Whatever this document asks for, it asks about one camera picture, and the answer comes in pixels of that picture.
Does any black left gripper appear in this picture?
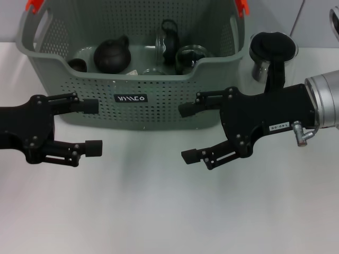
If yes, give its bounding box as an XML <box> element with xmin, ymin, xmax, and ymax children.
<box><xmin>0</xmin><ymin>92</ymin><xmax>103</xmax><ymax>168</ymax></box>

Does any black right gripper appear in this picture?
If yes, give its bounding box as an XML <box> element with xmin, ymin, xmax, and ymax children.
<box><xmin>178</xmin><ymin>83</ymin><xmax>318</xmax><ymax>171</ymax></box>

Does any grey perforated storage bin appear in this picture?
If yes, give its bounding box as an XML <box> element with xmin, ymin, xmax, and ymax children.
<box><xmin>15</xmin><ymin>0</ymin><xmax>251</xmax><ymax>132</ymax></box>

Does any dark clay teacup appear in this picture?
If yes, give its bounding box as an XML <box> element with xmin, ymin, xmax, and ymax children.
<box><xmin>67</xmin><ymin>58</ymin><xmax>87</xmax><ymax>72</ymax></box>

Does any dark clay teapot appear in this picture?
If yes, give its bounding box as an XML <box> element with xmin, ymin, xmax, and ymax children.
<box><xmin>93</xmin><ymin>34</ymin><xmax>132</xmax><ymax>75</ymax></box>

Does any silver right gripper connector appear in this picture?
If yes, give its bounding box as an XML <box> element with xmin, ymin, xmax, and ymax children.
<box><xmin>292</xmin><ymin>121</ymin><xmax>316</xmax><ymax>147</ymax></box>

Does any glass pitcher black handle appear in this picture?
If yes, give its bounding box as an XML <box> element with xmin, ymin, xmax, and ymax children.
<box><xmin>238</xmin><ymin>31</ymin><xmax>299</xmax><ymax>93</ymax></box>

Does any grey right gripper cable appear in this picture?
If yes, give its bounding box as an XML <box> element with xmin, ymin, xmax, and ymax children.
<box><xmin>304</xmin><ymin>123</ymin><xmax>326</xmax><ymax>136</ymax></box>

